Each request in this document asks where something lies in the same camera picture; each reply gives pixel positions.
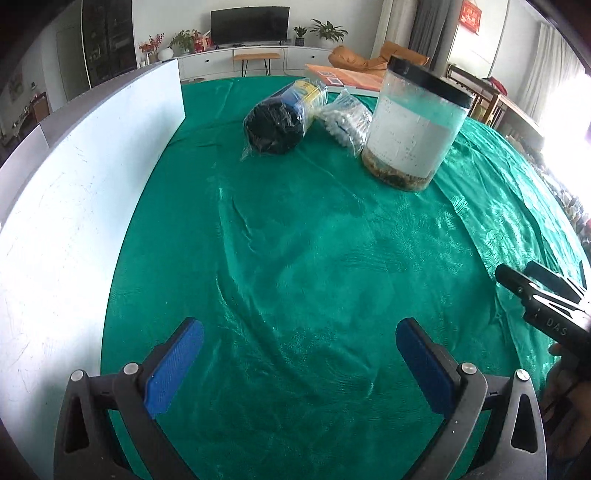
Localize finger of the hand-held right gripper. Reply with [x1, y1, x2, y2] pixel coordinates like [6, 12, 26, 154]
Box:
[496, 264, 540, 303]
[526, 261, 588, 303]

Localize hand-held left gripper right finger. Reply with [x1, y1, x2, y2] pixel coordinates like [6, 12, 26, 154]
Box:
[396, 318, 549, 480]

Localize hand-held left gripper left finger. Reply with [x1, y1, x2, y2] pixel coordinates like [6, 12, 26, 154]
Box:
[53, 317, 205, 480]

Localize white box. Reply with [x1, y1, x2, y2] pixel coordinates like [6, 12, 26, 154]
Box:
[0, 59, 186, 480]

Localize person's right hand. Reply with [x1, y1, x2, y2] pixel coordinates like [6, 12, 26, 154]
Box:
[542, 344, 591, 462]

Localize pile of assorted clutter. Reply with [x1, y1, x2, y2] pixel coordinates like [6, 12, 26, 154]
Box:
[545, 161, 591, 241]

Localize light wooden slatted chair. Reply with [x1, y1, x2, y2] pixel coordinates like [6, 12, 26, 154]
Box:
[489, 90, 541, 139]

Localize green satin tablecloth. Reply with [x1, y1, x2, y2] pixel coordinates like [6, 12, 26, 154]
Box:
[102, 76, 589, 480]

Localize clear jar with black lid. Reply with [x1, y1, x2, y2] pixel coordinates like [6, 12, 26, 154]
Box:
[361, 55, 476, 192]

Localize dark wooden slatted chair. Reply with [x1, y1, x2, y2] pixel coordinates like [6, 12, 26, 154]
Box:
[445, 65, 502, 127]

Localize white sheer curtain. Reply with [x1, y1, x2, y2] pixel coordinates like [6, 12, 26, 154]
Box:
[515, 21, 583, 125]

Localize bag of cotton swabs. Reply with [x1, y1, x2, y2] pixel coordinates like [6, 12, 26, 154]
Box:
[318, 89, 374, 158]

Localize orange book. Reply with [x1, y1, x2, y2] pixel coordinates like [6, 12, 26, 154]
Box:
[305, 63, 386, 92]

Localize black bag rolls in plastic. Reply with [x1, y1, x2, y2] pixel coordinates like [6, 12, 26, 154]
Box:
[240, 78, 329, 162]

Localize grey curtain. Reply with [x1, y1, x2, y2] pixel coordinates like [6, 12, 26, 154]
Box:
[409, 0, 458, 61]

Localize orange lounge chair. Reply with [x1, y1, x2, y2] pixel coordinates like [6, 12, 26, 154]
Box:
[329, 41, 430, 72]

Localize white television cabinet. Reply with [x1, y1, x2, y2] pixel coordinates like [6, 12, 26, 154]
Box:
[175, 45, 342, 80]

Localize large green potted plant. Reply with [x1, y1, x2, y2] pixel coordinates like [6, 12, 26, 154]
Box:
[310, 18, 348, 47]

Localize wooden stool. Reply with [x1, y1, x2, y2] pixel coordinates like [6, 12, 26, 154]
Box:
[233, 52, 281, 77]

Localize red flowers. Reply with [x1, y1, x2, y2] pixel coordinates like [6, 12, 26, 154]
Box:
[139, 33, 164, 64]

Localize leafy potted plant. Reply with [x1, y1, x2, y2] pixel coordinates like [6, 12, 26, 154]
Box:
[170, 29, 201, 56]

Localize black glass cabinet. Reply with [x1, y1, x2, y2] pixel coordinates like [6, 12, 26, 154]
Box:
[81, 0, 139, 88]

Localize black television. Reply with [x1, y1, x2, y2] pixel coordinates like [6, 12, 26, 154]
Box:
[211, 6, 291, 47]

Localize red wall calendar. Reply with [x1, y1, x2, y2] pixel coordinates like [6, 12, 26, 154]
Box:
[462, 0, 482, 34]

